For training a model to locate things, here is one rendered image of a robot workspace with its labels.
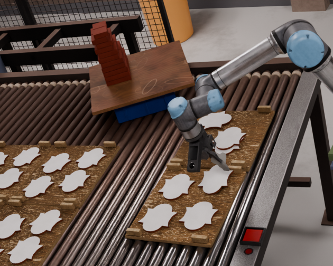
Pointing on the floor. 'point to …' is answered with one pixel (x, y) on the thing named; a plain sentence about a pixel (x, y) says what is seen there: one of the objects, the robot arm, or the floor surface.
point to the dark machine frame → (54, 30)
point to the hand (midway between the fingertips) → (211, 172)
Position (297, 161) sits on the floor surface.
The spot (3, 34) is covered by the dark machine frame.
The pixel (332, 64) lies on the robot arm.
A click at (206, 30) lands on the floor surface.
